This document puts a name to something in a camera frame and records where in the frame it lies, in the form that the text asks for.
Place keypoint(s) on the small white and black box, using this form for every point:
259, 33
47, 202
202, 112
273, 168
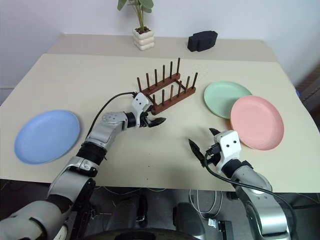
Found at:
220, 226

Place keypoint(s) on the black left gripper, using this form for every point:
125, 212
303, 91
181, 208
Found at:
145, 120

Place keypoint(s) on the beige table mat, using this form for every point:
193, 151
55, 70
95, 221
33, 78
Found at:
75, 82

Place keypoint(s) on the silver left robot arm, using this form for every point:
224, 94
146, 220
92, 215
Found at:
100, 135

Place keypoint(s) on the black foam block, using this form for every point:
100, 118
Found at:
201, 41

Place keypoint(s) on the dark curved rim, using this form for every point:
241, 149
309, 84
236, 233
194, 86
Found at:
140, 235

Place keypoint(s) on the blue plate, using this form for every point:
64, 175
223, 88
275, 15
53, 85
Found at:
47, 137

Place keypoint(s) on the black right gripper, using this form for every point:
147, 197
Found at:
214, 153

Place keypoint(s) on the green plate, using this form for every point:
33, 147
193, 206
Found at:
222, 97

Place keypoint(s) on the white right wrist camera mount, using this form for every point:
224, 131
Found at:
230, 146

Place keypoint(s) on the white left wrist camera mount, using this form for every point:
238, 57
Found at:
139, 101

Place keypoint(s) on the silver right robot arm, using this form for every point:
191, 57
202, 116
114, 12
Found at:
260, 200

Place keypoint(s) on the wooden dish rack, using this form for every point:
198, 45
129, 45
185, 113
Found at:
172, 98

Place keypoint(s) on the dark furniture piece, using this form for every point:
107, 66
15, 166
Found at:
311, 87

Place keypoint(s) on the green leafy plant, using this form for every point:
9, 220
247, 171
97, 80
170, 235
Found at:
140, 7

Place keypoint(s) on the white bubble plant pot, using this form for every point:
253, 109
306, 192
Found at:
143, 40

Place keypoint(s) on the pink plate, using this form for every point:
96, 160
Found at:
258, 122

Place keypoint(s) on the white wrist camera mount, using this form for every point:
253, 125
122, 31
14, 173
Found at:
139, 101
230, 146

